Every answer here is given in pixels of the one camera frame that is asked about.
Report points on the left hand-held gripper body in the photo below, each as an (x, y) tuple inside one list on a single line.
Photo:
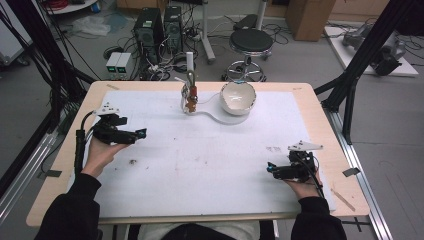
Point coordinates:
[(110, 128)]

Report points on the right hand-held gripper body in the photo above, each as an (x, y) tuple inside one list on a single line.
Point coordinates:
[(298, 166)]

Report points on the white key stand with post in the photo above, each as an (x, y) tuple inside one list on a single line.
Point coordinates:
[(190, 60)]

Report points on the person's right hand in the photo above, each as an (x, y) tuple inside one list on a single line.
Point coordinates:
[(305, 189)]

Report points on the person's left hand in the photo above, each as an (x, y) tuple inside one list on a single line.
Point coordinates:
[(100, 156)]

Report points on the grey tape piece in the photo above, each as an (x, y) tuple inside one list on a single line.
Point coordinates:
[(53, 173), (351, 172)]

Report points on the thin wooden stick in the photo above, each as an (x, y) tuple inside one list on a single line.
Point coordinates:
[(343, 200)]

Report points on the white bench power supply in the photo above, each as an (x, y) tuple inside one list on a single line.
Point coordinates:
[(124, 66), (112, 65)]

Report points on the white felt mat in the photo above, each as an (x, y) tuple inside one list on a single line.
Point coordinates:
[(200, 180)]

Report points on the white ceramic bowl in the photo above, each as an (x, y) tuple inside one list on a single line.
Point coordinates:
[(237, 97)]

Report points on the person's lap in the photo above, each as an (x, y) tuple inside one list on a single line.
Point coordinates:
[(200, 232)]

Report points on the black computer tower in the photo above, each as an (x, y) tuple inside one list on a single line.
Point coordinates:
[(148, 31), (173, 26)]

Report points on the clear plastic bag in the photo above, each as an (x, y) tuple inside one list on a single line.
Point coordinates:
[(91, 25)]

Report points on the white desk leg with castor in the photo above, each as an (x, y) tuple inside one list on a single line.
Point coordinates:
[(208, 36)]

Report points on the white floor board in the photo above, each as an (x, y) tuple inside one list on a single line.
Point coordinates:
[(346, 56)]

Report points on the black round stool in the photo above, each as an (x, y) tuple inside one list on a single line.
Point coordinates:
[(250, 40)]

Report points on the grey robot part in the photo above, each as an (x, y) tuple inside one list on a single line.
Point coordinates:
[(383, 46)]

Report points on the brown cardboard box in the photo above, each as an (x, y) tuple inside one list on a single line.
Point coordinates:
[(308, 18)]

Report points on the aluminium rail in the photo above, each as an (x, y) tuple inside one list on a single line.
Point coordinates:
[(363, 186), (20, 180)]

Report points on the black frame strut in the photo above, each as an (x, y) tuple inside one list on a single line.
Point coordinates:
[(363, 56), (40, 50)]

